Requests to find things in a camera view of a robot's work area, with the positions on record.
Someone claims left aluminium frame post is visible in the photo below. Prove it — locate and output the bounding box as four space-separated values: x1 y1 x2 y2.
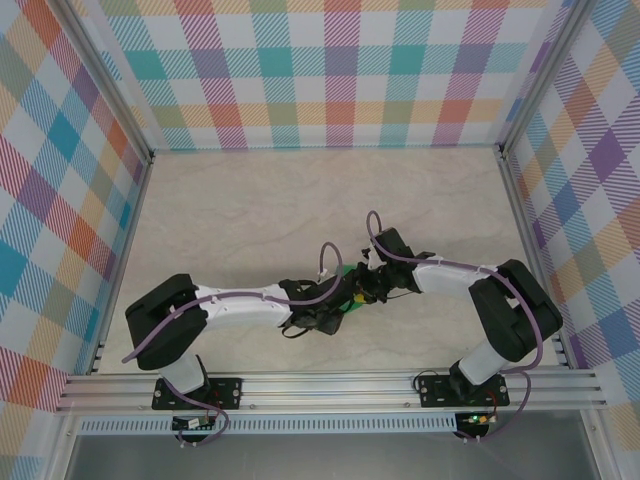
59 0 155 164

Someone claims left small circuit board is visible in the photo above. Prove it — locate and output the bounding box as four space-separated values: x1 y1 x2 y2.
172 417 217 432

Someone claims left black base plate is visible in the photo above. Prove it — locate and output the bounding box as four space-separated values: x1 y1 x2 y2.
152 377 244 412

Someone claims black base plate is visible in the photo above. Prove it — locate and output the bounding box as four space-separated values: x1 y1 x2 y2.
152 377 244 412
417 375 510 409

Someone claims aluminium frame post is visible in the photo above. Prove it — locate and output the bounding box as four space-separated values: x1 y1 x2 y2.
494 0 596 157
59 0 155 164

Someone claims grey metal panel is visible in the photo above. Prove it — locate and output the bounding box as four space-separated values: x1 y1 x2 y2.
64 432 601 480

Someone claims right aluminium frame post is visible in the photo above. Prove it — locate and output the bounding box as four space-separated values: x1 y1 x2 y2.
494 0 596 157

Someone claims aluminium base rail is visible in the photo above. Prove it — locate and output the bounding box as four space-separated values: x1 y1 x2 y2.
55 368 609 414

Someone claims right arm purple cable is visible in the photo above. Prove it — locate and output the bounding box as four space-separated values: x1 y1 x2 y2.
366 210 546 444

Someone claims green paper sheet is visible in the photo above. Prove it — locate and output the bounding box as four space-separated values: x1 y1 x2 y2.
337 262 370 319

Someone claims aluminium side rail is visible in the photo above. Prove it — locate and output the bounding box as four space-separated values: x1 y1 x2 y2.
495 148 572 370
88 155 155 376

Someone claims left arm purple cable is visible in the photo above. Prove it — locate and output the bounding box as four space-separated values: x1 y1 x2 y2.
122 241 346 448

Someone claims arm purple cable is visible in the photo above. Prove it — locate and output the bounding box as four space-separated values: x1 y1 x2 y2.
122 241 346 448
366 210 546 444

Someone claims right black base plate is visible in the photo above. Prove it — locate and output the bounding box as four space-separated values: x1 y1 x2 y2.
417 375 510 409

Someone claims slotted grey cable duct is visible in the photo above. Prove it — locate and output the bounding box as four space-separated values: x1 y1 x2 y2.
78 413 459 435

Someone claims right aluminium side rail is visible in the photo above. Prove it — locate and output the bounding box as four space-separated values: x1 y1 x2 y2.
495 148 572 370

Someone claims left aluminium side rail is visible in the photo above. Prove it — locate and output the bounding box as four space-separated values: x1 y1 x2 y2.
88 155 155 376

